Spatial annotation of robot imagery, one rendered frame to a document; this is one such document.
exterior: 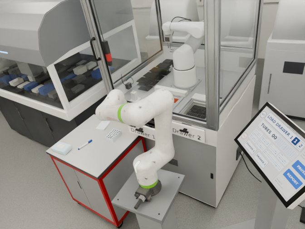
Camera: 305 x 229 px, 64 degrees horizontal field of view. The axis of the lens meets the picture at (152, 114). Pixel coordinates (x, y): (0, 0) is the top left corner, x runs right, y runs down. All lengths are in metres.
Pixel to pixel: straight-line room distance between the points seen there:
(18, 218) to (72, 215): 0.57
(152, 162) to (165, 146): 0.12
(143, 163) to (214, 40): 0.80
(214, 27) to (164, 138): 0.66
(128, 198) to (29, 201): 1.65
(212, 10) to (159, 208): 1.12
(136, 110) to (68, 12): 1.37
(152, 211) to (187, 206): 0.99
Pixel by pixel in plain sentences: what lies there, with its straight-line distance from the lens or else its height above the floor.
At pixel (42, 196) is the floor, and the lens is 3.04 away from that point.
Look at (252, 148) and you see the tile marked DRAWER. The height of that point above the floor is 1.00.
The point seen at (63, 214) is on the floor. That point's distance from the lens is 2.77.
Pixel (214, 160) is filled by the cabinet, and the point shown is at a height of 0.66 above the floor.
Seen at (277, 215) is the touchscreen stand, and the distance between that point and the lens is 1.83.
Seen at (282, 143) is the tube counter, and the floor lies 1.12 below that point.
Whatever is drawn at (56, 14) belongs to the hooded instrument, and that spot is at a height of 1.70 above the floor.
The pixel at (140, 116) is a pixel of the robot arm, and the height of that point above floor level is 1.40.
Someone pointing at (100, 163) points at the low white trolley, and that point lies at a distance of 1.94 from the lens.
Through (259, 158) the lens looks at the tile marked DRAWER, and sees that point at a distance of 1.51.
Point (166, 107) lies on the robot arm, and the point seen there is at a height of 1.37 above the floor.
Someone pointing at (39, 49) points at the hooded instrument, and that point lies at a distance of 2.17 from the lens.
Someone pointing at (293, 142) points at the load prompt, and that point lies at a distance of 1.43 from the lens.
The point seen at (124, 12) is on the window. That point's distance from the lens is 1.74.
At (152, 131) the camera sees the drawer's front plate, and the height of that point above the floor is 0.90.
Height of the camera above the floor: 2.06
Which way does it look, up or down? 34 degrees down
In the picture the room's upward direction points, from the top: 10 degrees counter-clockwise
